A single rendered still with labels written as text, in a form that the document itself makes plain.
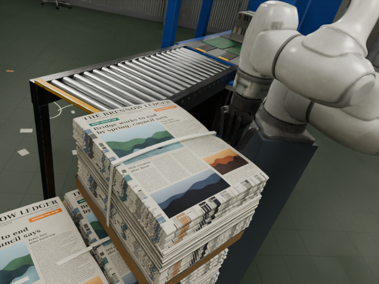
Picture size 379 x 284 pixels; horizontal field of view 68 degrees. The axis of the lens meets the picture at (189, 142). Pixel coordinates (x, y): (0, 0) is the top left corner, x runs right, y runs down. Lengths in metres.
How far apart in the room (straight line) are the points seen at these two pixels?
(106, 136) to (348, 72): 0.48
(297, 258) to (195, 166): 1.51
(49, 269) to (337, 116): 0.76
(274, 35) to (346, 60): 0.15
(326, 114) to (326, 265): 1.43
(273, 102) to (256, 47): 0.31
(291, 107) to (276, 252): 1.26
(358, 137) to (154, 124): 0.50
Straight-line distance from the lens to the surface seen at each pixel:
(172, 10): 2.48
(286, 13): 0.65
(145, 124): 0.69
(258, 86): 0.68
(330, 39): 0.59
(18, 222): 0.79
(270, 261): 1.92
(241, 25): 3.00
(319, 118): 0.84
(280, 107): 0.91
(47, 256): 0.72
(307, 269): 2.01
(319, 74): 0.56
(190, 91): 1.57
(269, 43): 0.63
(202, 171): 0.58
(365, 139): 0.80
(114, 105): 1.32
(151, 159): 0.58
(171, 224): 0.48
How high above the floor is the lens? 1.42
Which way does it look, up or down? 33 degrees down
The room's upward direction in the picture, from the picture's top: 14 degrees clockwise
